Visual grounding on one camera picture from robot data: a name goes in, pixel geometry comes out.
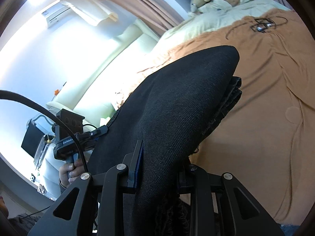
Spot white hanging shirt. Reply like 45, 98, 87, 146
61, 0, 119, 26

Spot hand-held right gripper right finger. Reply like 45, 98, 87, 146
178, 163, 284, 236

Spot person's left hand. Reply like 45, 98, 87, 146
59, 157, 87, 190

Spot orange blanket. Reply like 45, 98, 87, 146
114, 8, 315, 227

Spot tangled black cables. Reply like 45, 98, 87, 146
225, 15, 288, 40

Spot beige plush toy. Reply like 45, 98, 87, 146
189, 0, 212, 15

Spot black monitor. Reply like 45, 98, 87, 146
21, 125, 43, 158

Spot cream duvet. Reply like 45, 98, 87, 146
157, 0, 292, 54

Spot cream padded headboard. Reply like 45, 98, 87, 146
45, 17, 163, 121

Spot white air conditioner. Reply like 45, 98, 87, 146
41, 4, 74, 29

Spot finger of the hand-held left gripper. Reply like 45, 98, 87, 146
81, 138, 99, 152
75, 125, 109, 140

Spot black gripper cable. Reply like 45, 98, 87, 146
0, 90, 89, 175

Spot black pants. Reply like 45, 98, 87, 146
87, 45, 243, 236

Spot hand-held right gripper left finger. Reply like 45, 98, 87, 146
27, 140, 144, 236

